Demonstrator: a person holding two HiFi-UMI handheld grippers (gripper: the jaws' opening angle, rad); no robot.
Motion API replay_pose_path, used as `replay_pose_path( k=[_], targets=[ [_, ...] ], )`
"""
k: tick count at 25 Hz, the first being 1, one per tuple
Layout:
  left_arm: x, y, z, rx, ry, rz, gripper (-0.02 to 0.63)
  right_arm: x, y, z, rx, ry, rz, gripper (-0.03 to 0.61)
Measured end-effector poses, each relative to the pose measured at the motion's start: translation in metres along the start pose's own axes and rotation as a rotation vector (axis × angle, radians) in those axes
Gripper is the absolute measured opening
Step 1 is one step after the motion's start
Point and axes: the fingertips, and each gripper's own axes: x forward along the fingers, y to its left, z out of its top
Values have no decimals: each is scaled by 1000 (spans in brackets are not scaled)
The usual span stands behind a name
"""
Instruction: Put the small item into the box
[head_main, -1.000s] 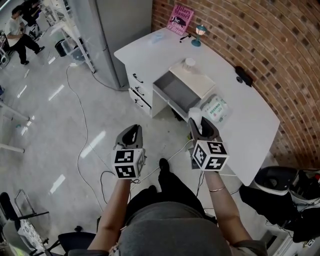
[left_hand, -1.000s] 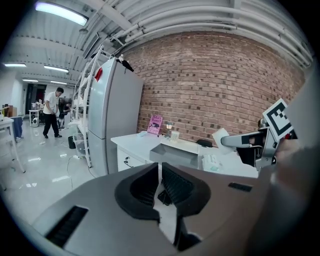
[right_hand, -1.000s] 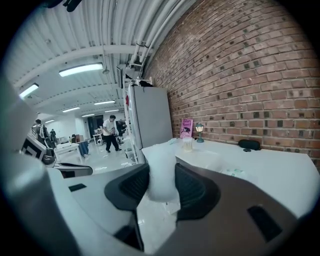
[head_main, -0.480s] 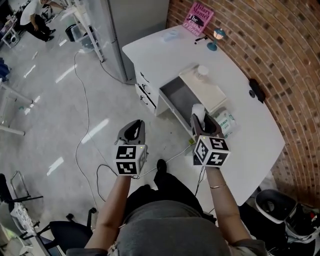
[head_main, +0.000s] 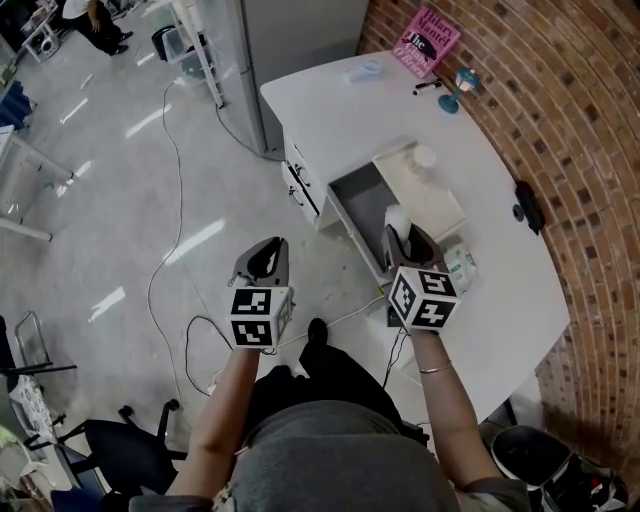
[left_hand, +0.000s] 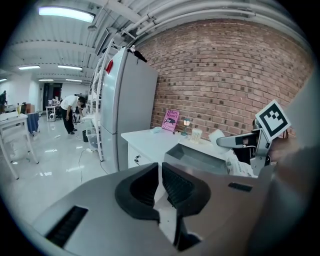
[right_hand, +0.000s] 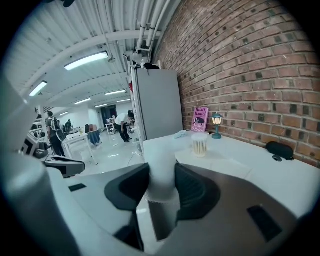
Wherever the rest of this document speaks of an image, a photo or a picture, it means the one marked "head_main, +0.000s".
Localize white roll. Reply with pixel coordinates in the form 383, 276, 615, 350
383, 203, 415, 254

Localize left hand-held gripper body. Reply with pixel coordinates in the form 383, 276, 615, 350
228, 279, 297, 350

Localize white frame table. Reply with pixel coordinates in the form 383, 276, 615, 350
0, 124, 74, 244

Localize white desk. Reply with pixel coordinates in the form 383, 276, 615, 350
259, 49, 574, 426

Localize clear plastic container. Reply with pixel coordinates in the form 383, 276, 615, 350
164, 27, 209, 76

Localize green white wipes packet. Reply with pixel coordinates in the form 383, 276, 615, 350
439, 243, 481, 296

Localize person's left forearm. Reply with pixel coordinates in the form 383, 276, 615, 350
164, 344, 264, 496

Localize white round container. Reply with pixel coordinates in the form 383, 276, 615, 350
403, 144, 438, 181

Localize patterned cloth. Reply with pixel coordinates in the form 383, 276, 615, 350
9, 374, 54, 441

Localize white boombox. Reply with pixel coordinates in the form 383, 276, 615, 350
29, 32, 61, 64

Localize white shelf rack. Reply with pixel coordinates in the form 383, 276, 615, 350
142, 0, 226, 109

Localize white drawer cabinet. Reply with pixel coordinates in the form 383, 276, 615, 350
279, 132, 351, 231

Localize person's black trousers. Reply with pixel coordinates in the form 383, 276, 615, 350
247, 342, 431, 446

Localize person's grey shirt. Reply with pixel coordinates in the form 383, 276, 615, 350
129, 399, 531, 512

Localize black office chair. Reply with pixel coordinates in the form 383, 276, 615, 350
54, 399, 189, 496

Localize black waste bin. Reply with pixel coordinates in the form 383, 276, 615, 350
151, 24, 176, 62

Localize white tray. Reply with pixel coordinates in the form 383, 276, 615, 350
372, 142, 467, 236

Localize pink book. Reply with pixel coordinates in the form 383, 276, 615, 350
392, 7, 462, 80

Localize black cable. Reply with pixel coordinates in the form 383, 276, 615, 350
184, 314, 236, 399

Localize grey drawer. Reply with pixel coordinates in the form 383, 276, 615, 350
327, 160, 401, 274

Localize person's black shoe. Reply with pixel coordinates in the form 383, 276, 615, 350
306, 317, 330, 351

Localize white cable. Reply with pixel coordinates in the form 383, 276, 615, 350
146, 78, 221, 431
277, 294, 389, 346

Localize black desk device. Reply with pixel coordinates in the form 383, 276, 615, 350
512, 179, 546, 235

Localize person's right forearm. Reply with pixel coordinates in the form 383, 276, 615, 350
409, 329, 501, 489

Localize light blue plastic holder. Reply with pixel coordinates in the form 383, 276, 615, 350
342, 58, 385, 86

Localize black and white chair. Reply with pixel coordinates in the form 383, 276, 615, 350
489, 424, 576, 490

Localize teal table lamp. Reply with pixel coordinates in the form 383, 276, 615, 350
438, 67, 481, 115

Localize grey partition cabinet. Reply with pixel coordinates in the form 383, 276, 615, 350
197, 0, 371, 156

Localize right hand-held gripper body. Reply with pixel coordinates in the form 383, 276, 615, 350
386, 262, 462, 334

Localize black fabric pile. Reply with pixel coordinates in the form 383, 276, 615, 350
542, 452, 631, 512

